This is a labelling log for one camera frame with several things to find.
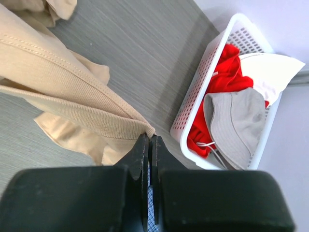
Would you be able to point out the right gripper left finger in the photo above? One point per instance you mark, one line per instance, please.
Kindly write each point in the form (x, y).
(79, 199)

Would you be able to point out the red garment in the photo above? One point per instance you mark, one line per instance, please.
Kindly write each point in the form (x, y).
(228, 77)

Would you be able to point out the white cloth in basket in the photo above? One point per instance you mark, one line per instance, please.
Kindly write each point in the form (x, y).
(271, 73)

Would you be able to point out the blue checkered shirt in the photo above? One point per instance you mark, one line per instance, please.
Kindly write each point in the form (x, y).
(151, 227)

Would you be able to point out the grey bucket hat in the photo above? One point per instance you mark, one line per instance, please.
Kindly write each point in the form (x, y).
(235, 121)

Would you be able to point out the beige t-shirt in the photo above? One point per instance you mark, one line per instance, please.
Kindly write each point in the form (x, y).
(79, 111)

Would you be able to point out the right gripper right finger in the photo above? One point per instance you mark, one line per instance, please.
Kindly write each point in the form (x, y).
(187, 200)

